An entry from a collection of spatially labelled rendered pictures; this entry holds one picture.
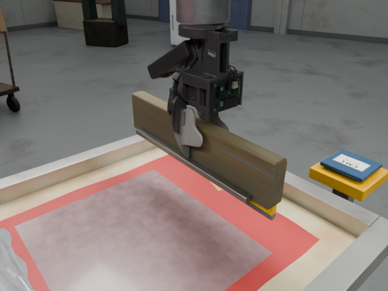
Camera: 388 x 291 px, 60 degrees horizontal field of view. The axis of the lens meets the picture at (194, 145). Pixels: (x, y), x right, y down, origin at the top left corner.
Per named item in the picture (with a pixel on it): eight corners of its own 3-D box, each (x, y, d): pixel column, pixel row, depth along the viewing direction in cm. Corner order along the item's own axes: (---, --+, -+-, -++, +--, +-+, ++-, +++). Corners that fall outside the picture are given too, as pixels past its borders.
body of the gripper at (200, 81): (205, 121, 47) (207, 32, 42) (169, 105, 53) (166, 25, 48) (242, 108, 52) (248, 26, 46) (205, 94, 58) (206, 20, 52)
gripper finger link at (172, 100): (171, 135, 52) (176, 78, 49) (164, 131, 53) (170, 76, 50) (193, 131, 55) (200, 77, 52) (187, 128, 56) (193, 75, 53)
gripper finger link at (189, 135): (192, 172, 52) (199, 115, 49) (169, 157, 56) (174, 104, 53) (206, 168, 54) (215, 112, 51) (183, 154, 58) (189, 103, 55)
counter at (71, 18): (77, 23, 990) (73, -2, 958) (125, 30, 884) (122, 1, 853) (58, 26, 943) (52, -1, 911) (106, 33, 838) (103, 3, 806)
